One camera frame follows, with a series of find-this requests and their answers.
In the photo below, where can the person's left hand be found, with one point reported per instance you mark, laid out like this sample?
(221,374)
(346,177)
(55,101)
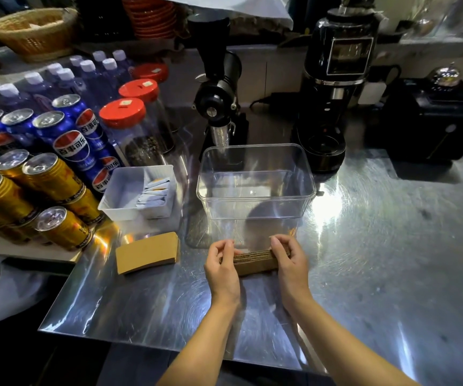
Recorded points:
(223,277)

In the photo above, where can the person's right hand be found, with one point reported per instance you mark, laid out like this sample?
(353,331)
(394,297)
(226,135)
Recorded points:
(293,273)

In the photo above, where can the person's right thumb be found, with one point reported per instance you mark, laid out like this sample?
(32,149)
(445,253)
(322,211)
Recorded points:
(277,255)

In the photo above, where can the person's left thumb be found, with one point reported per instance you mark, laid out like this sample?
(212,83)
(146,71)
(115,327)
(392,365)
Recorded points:
(234,254)

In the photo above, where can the brown cup sleeve stack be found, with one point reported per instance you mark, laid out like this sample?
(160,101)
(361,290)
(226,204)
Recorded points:
(255,261)
(147,253)

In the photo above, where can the person's right forearm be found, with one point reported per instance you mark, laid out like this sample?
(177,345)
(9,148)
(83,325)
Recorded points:
(335,349)

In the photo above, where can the person's left forearm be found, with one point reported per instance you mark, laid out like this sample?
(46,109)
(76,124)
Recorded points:
(203,349)

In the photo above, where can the clear plastic container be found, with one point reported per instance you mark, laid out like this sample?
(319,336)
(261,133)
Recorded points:
(255,184)

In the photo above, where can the loose brown cup sleeve stack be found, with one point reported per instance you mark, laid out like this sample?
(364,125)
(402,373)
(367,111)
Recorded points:
(147,253)

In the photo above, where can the pile of white sachets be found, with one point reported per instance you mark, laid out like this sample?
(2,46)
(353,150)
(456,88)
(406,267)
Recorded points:
(153,194)

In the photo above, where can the white divided tray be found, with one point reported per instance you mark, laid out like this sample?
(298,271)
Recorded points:
(123,196)

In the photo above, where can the red-lid clear jar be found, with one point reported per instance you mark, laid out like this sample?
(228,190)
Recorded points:
(133,132)
(151,71)
(151,102)

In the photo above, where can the small black coffee grinder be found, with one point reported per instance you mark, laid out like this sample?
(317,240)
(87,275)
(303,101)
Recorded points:
(217,88)

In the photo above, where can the large black coffee grinder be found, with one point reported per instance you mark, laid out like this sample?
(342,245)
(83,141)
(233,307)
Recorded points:
(338,76)

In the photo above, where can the group of blue soda cans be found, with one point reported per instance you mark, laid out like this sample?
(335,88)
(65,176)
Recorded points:
(64,146)

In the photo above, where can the black box appliance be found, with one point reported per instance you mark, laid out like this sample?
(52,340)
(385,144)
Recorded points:
(432,120)

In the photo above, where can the group of gold drink cans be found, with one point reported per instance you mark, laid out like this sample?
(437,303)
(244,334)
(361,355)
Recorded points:
(22,188)

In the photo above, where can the grey plastic bag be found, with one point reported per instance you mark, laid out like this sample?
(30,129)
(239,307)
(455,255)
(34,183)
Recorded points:
(6,289)

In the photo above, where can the group of clear water bottles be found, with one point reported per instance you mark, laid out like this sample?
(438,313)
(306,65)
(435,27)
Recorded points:
(66,82)

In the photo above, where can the silver metal bell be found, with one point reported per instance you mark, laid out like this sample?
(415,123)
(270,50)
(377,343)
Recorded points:
(445,75)

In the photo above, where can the white cloth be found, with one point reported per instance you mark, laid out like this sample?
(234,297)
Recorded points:
(235,7)

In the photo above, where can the tan wicker basket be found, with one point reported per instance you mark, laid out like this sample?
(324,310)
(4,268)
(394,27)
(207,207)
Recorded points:
(32,32)

